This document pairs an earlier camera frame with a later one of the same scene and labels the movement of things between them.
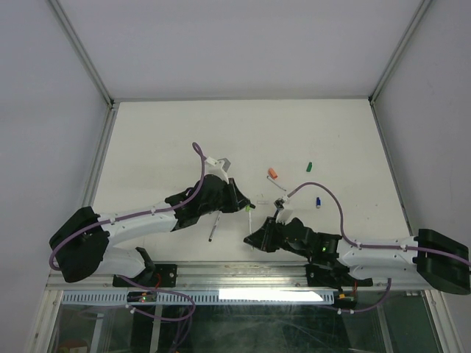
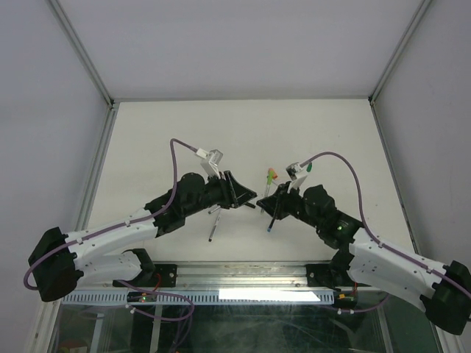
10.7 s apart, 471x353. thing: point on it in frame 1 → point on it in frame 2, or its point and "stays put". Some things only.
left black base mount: x=163 y=275 stays put
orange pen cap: x=272 y=173 stays put
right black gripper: x=262 y=239 → x=274 y=204
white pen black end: x=214 y=228 stays put
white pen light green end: x=247 y=209 → x=266 y=194
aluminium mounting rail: x=220 y=276 stays put
